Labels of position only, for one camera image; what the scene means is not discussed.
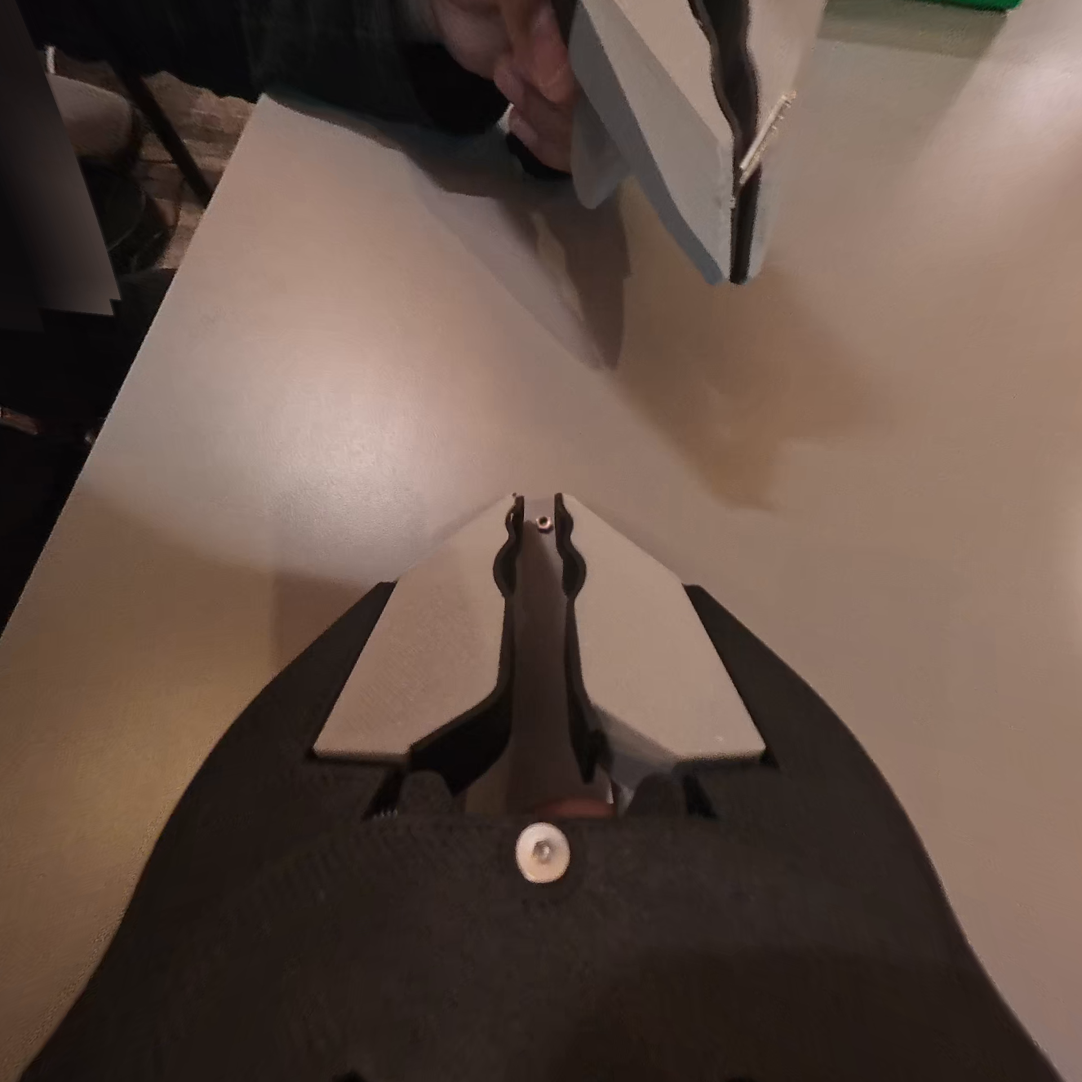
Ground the person's left forearm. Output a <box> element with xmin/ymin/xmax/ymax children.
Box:
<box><xmin>25</xmin><ymin>0</ymin><xmax>508</xmax><ymax>136</ymax></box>

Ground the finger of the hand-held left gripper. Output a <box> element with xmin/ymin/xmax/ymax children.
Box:
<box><xmin>729</xmin><ymin>0</ymin><xmax>831</xmax><ymax>286</ymax></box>
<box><xmin>566</xmin><ymin>0</ymin><xmax>749</xmax><ymax>287</ymax></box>

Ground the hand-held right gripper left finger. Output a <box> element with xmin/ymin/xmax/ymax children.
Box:
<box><xmin>311</xmin><ymin>493</ymin><xmax>525</xmax><ymax>797</ymax></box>

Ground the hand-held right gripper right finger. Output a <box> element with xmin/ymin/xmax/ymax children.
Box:
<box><xmin>552</xmin><ymin>492</ymin><xmax>769</xmax><ymax>804</ymax></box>

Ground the thin metal screw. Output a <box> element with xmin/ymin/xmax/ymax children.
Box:
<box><xmin>737</xmin><ymin>91</ymin><xmax>797</xmax><ymax>185</ymax></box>

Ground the person's left hand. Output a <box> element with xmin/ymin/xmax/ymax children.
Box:
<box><xmin>427</xmin><ymin>0</ymin><xmax>584</xmax><ymax>180</ymax></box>

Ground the grey desk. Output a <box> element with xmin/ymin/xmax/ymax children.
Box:
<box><xmin>0</xmin><ymin>0</ymin><xmax>1082</xmax><ymax>1082</ymax></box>

